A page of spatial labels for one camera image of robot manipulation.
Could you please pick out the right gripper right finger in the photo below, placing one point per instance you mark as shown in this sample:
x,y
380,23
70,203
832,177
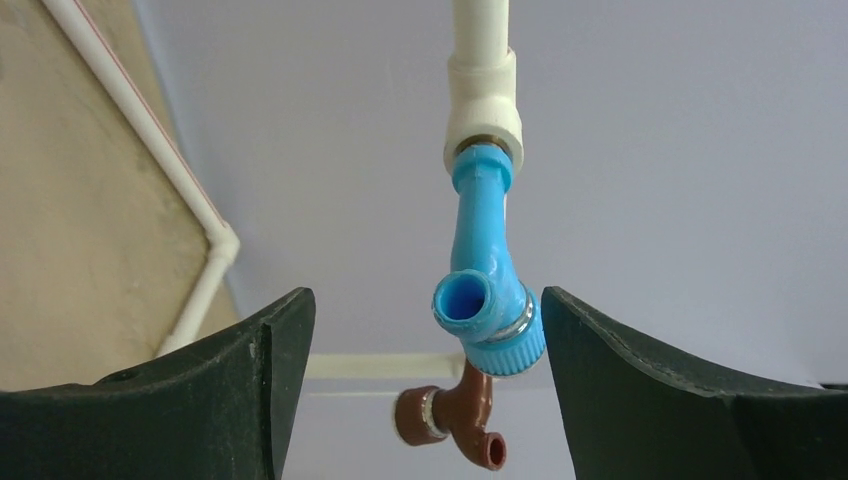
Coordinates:
x,y
634,407

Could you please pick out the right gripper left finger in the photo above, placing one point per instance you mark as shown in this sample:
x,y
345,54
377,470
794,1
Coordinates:
x,y
222,407

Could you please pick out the blue faucet with chrome knob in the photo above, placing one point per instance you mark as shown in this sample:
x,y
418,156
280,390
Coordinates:
x,y
482,301

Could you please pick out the brown faucet on frame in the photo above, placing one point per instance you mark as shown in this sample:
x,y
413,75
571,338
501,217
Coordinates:
x,y
429,415

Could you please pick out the white PVC pipe frame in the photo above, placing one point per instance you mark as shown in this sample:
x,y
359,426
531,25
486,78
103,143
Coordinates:
x,y
482,82

